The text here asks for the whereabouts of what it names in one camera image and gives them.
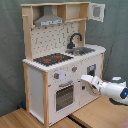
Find oven door with window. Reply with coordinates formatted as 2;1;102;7
55;84;74;111

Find grey toy sink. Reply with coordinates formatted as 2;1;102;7
66;47;94;56

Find right red stove knob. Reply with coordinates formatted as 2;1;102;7
72;66;78;72

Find grey range hood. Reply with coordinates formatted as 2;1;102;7
35;5;64;27

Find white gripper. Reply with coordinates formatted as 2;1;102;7
80;75;103;96

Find left red stove knob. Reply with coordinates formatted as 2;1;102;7
54;73;60;79

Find black stovetop red burners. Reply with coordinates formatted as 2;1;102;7
34;53;70;66

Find white fridge door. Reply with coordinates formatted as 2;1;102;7
80;55;102;106

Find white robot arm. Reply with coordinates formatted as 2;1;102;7
81;75;128;106

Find white wooden toy kitchen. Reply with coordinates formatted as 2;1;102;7
22;2;105;127

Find red stove knob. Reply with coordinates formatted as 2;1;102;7
72;66;78;72
54;73;60;79

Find black toy faucet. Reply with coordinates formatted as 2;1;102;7
66;32;83;50

